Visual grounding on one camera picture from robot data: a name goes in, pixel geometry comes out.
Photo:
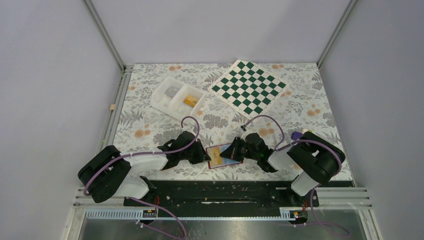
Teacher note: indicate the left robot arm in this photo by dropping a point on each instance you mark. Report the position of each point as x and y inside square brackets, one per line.
[111, 174]

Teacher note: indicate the white plastic divided tray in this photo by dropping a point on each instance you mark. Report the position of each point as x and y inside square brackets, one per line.
[174, 107]

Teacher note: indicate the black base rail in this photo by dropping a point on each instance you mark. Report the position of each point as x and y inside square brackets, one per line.
[216, 199]

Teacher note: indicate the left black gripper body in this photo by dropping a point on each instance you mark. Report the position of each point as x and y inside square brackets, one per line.
[195, 155]

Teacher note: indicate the purple white green block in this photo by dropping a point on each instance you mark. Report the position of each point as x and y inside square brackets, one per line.
[296, 135]

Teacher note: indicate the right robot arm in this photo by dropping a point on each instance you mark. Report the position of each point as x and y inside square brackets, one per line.
[318, 159]

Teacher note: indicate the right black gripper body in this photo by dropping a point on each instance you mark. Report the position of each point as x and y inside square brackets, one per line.
[244, 150]

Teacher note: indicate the green white chessboard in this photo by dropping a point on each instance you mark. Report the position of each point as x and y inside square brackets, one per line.
[248, 88]

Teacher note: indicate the orange card box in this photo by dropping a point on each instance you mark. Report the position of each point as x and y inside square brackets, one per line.
[191, 101]

